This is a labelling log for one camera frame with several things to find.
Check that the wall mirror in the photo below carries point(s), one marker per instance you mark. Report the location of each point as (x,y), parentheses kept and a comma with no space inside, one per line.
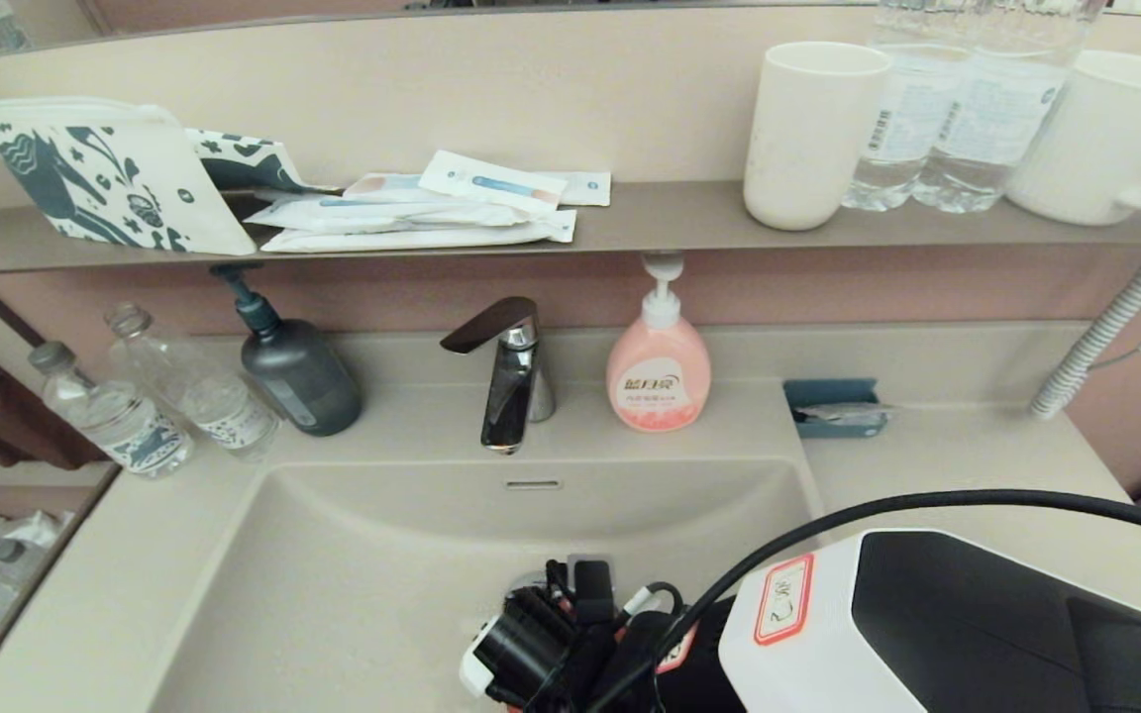
(333,8)

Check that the chrome faucet body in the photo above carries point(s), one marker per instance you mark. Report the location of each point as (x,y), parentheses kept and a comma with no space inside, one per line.
(513,396)

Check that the clear water bottle white label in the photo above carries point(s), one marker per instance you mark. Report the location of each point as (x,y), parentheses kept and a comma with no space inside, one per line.
(907,119)
(991,119)

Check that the small white sachet blue logo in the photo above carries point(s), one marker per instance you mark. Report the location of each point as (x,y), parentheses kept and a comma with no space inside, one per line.
(585,186)

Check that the pink hand soap pump bottle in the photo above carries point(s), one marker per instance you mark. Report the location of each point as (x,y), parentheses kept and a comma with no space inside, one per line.
(660,381)

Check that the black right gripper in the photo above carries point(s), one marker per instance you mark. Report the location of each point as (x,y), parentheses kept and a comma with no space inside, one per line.
(526,649)

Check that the white ribbed mug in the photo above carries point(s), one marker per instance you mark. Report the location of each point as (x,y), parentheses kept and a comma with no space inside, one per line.
(1100,139)

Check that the capped water bottle deer label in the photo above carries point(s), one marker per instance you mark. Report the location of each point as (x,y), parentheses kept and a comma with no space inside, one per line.
(120,421)

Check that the white plastic tumbler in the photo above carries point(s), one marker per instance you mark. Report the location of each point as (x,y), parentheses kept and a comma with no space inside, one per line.
(806,139)

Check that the small white blue patterned pouch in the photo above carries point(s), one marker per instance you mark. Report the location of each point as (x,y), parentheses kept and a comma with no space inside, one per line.
(246,158)

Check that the large white blue patterned pouch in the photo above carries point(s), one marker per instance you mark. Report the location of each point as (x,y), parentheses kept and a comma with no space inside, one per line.
(110,178)

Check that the white toothbrush print sachet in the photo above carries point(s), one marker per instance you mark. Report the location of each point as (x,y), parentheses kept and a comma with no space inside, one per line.
(491,183)

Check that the beige sink basin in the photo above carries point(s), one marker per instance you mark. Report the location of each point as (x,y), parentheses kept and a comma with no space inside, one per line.
(333,594)

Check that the dark grey pump bottle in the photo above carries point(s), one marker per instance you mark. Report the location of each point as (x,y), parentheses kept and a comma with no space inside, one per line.
(298,381)

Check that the long white sachet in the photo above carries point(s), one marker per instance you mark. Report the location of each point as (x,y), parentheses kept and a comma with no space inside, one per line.
(414,239)
(374,214)

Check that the white sachet orange print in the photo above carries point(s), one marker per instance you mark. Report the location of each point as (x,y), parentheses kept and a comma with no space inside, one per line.
(384,186)

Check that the clear uncapped water bottle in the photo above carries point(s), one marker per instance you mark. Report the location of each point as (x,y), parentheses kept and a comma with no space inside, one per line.
(204,391)

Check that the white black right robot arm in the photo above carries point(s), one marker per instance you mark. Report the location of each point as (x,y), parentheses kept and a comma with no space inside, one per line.
(927,634)

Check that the silver foil sachet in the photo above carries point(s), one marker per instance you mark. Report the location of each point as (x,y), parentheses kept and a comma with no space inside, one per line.
(846,416)

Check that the blue soap tray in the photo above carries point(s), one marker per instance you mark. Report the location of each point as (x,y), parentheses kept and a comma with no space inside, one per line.
(826,393)

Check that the chrome drain stopper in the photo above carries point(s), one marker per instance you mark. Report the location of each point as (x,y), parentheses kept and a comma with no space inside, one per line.
(531,578)

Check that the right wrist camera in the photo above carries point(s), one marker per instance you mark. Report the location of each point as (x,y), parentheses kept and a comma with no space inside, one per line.
(590,589)

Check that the grey wall shelf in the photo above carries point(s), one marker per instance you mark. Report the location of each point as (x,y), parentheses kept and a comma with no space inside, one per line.
(679,213)

